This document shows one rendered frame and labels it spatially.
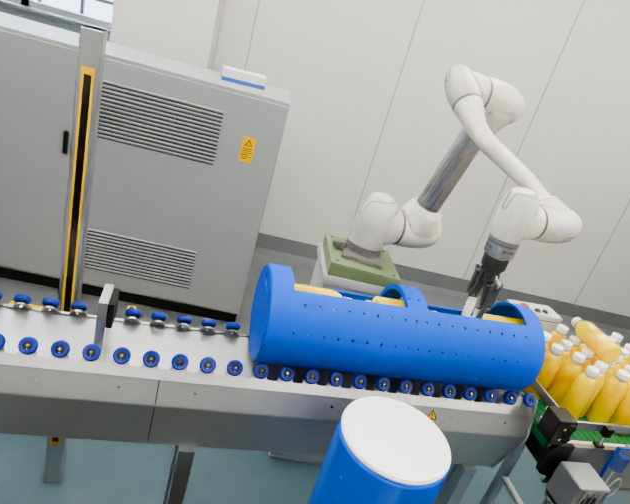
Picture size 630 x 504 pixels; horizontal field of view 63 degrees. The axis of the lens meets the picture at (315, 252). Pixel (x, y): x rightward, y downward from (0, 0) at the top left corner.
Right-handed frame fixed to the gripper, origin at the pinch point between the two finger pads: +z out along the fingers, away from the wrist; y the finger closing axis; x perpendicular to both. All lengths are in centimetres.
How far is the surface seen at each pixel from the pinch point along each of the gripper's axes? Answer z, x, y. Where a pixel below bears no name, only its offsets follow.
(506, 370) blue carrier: 10.4, 9.1, 14.0
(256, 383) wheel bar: 26, -64, 11
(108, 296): 10, -107, 2
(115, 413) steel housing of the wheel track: 40, -101, 12
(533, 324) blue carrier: -2.2, 17.7, 6.0
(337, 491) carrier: 28, -47, 45
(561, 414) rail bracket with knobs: 20.0, 29.5, 20.3
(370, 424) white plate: 15, -40, 36
